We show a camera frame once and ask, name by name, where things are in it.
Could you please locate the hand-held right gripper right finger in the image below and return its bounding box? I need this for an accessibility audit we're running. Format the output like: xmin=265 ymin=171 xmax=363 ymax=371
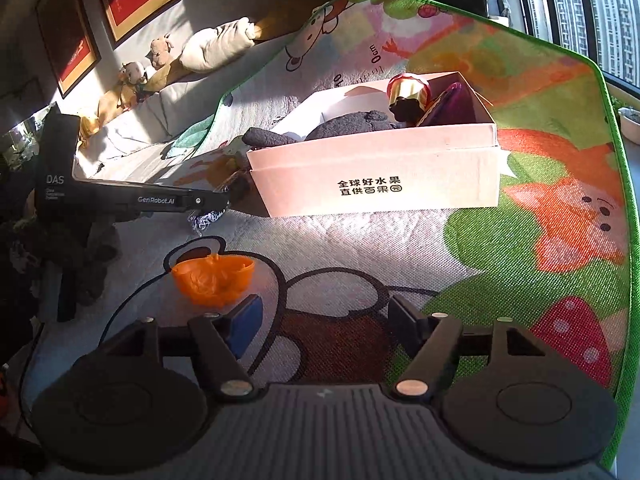
xmin=387 ymin=294 xmax=548 ymax=402

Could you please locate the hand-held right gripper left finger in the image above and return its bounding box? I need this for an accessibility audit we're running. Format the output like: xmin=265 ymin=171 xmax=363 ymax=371
xmin=100 ymin=294 xmax=264 ymax=403

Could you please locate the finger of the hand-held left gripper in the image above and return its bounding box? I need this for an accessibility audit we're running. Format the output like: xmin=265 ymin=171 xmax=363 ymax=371
xmin=182 ymin=189 xmax=232 ymax=212

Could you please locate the plastic wrapper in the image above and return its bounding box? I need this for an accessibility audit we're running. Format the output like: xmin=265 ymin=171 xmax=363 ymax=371
xmin=187 ymin=210 xmax=228 ymax=233

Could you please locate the small yellow toy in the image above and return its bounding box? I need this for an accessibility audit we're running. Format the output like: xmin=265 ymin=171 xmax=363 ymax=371
xmin=215 ymin=142 xmax=253 ymax=201

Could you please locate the orange plastic bowl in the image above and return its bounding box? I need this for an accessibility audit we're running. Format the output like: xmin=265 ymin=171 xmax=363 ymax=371
xmin=171 ymin=254 xmax=257 ymax=309

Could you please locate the dark grey plush toy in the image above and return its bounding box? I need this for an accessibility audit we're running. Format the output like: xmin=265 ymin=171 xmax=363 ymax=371
xmin=242 ymin=110 xmax=401 ymax=150

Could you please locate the white cardboard box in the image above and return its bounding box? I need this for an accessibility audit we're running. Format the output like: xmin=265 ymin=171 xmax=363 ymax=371
xmin=246 ymin=71 xmax=501 ymax=218

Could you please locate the pink plastic basket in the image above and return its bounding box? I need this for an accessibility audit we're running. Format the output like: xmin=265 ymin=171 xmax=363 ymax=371
xmin=420 ymin=82 xmax=478 ymax=126

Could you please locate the red gold figure toy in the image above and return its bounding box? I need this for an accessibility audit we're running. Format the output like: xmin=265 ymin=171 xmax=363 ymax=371
xmin=387 ymin=72 xmax=432 ymax=128

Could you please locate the yellow plush toy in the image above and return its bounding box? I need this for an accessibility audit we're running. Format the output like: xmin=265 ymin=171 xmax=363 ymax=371
xmin=77 ymin=112 xmax=101 ymax=148

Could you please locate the teal cloth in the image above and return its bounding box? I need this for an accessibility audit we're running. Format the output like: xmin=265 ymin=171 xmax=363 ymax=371
xmin=172 ymin=120 xmax=221 ymax=153

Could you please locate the grey sofa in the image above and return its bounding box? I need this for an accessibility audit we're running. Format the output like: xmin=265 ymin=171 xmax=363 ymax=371
xmin=72 ymin=40 xmax=301 ymax=181

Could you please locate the cow plush toy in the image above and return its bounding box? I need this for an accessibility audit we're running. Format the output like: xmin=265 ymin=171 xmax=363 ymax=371
xmin=118 ymin=61 xmax=148 ymax=86

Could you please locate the cream plush pillow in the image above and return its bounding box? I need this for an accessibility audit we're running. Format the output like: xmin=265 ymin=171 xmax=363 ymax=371
xmin=180 ymin=17 xmax=256 ymax=73

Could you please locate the brown plush toy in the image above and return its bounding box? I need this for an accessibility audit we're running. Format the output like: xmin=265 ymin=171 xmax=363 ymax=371
xmin=149 ymin=35 xmax=176 ymax=70

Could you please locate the mustard yellow cushion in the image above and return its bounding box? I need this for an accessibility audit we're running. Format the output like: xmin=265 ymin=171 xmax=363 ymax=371
xmin=97 ymin=10 xmax=311 ymax=121

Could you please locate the cartoon printed play mat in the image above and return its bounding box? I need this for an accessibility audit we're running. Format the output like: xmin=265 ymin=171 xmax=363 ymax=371
xmin=0 ymin=0 xmax=632 ymax=468

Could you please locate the white bowl planter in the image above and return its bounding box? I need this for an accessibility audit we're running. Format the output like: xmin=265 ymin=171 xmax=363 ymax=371
xmin=617 ymin=107 xmax=640 ymax=143

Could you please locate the black framed window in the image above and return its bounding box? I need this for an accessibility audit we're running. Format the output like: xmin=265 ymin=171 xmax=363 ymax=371
xmin=510 ymin=0 xmax=640 ymax=98

